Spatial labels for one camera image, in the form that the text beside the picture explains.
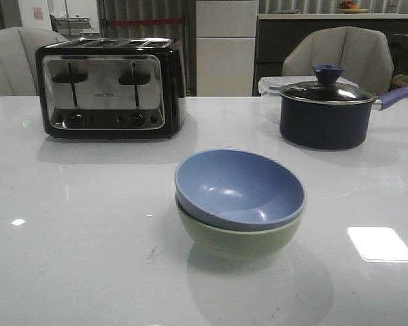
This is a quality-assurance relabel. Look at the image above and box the blue plastic bowl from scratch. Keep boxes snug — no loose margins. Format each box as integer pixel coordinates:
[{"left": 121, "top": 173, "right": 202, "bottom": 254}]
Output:
[{"left": 174, "top": 149, "right": 306, "bottom": 232}]

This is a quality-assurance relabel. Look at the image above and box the green ceramic bowl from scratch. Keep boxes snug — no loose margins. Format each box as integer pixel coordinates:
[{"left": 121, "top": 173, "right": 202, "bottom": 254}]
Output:
[{"left": 175, "top": 192, "right": 306, "bottom": 260}]

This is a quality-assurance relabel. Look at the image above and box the clear plastic food container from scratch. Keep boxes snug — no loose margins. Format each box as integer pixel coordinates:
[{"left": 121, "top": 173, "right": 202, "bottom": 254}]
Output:
[{"left": 258, "top": 75, "right": 358, "bottom": 98}]

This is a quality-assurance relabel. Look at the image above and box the black and chrome toaster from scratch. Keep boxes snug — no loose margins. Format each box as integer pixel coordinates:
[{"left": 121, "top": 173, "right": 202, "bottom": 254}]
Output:
[{"left": 35, "top": 37, "right": 186, "bottom": 139}]

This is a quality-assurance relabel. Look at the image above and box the white refrigerator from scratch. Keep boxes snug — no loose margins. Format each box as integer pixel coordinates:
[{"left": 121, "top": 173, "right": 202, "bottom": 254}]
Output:
[{"left": 196, "top": 1, "right": 259, "bottom": 96}]

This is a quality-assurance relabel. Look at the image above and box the dark blue saucepan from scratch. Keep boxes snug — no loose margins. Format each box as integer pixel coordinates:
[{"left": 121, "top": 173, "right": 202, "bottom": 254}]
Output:
[{"left": 279, "top": 87, "right": 408, "bottom": 150}]

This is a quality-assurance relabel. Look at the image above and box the glass lid with blue knob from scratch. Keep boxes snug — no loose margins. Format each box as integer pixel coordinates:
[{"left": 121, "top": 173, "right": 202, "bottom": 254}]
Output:
[{"left": 279, "top": 64, "right": 375, "bottom": 104}]

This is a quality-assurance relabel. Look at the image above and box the dark kitchen counter cabinet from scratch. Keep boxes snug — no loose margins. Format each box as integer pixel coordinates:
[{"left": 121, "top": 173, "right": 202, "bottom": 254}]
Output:
[{"left": 252, "top": 13, "right": 408, "bottom": 96}]

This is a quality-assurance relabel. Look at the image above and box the right beige chair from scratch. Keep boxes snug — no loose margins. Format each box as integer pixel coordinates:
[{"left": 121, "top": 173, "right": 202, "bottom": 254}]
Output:
[{"left": 282, "top": 26, "right": 394, "bottom": 95}]

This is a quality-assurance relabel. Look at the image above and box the beige chair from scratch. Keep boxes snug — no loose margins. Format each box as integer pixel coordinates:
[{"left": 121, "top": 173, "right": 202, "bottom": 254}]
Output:
[
  {"left": 282, "top": 26, "right": 394, "bottom": 95},
  {"left": 0, "top": 26, "right": 66, "bottom": 96}
]

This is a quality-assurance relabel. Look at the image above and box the fruit bowl on counter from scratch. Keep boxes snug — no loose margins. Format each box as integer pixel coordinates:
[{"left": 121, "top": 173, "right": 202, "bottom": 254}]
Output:
[{"left": 338, "top": 0, "right": 368, "bottom": 14}]

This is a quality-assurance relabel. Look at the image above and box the left beige chair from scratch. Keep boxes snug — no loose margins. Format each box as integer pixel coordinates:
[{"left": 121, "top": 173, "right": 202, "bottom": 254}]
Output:
[{"left": 0, "top": 26, "right": 66, "bottom": 96}]

